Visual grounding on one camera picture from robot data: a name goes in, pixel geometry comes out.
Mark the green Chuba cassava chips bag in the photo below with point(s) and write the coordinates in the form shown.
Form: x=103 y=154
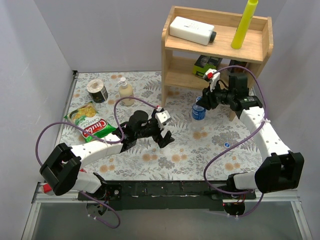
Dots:
x=89 y=119

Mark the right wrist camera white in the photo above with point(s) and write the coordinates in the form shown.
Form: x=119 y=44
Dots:
x=211 y=76

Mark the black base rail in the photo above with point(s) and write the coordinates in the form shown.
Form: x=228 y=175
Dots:
x=163 y=194

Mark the floral patterned table mat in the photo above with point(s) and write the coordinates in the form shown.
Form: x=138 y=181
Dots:
x=194 y=155

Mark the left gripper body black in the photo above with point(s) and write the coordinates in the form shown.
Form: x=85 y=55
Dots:
x=158 y=132

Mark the green black small box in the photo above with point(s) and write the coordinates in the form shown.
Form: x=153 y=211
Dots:
x=205 y=63

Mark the blue label water bottle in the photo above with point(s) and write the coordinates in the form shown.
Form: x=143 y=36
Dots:
x=198 y=116

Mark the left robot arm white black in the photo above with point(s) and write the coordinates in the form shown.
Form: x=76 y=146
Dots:
x=62 y=169

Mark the blue bottle cap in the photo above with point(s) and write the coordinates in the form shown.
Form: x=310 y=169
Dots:
x=226 y=145

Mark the wooden two-tier shelf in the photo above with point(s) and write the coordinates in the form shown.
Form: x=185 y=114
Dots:
x=177 y=71

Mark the white rectangular plastic jug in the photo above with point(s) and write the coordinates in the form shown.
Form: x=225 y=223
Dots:
x=192 y=30

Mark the beige pump soap bottle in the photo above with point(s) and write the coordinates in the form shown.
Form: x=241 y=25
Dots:
x=125 y=90

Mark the black orange small box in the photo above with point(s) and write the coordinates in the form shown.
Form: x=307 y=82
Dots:
x=237 y=63

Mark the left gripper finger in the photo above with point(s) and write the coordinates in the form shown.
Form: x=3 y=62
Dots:
x=157 y=138
x=164 y=141

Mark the aluminium frame rail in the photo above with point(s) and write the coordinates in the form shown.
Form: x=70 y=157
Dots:
x=291 y=195

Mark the yellow plastic tube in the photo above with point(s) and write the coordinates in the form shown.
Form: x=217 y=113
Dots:
x=244 y=24

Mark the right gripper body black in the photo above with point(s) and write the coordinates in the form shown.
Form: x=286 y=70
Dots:
x=208 y=98

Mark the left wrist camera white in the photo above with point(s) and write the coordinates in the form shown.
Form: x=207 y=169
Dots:
x=162 y=116

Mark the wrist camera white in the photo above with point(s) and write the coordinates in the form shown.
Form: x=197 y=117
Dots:
x=211 y=76
x=162 y=116

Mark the clear plastic bottle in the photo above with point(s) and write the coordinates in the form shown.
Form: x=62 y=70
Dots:
x=128 y=114

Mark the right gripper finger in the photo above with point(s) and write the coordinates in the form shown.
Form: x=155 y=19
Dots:
x=203 y=101
x=210 y=104

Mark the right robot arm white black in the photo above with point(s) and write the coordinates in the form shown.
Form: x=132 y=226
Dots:
x=281 y=168

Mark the red white small carton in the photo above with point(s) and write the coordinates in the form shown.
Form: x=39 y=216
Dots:
x=46 y=189

